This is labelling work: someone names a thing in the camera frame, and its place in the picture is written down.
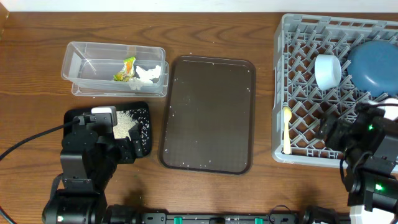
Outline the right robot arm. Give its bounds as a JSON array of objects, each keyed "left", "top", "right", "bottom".
[{"left": 316, "top": 103, "right": 397, "bottom": 223}]

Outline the yellow plastic spoon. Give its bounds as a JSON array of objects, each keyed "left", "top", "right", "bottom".
[{"left": 283, "top": 106, "right": 292, "bottom": 154}]

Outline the pink white cup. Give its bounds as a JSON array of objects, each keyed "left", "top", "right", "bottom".
[{"left": 378, "top": 98, "right": 398, "bottom": 121}]

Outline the grey dishwasher rack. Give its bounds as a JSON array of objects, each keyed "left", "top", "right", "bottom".
[{"left": 272, "top": 13, "right": 397, "bottom": 168}]

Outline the light blue rice bowl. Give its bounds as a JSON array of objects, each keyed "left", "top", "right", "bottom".
[{"left": 314, "top": 55, "right": 341, "bottom": 91}]

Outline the brown serving tray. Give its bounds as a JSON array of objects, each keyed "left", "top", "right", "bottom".
[{"left": 159, "top": 55, "right": 256, "bottom": 175}]

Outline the white rice pile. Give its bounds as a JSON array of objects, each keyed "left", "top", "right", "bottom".
[{"left": 113, "top": 108, "right": 150, "bottom": 147}]

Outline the yellow green snack wrapper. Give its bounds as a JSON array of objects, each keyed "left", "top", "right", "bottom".
[{"left": 113, "top": 57, "right": 136, "bottom": 82}]

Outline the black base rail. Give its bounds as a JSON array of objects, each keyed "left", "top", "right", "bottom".
[{"left": 105, "top": 204, "right": 352, "bottom": 224}]

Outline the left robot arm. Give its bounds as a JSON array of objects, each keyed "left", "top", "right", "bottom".
[{"left": 42, "top": 130, "right": 144, "bottom": 224}]

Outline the white tissue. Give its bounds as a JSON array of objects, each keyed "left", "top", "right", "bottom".
[{"left": 128, "top": 65, "right": 162, "bottom": 90}]

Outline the dark blue plate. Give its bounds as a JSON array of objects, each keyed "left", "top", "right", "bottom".
[{"left": 347, "top": 40, "right": 397, "bottom": 97}]

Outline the clear plastic waste bin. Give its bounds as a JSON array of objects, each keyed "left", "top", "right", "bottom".
[{"left": 62, "top": 42, "right": 169, "bottom": 98}]

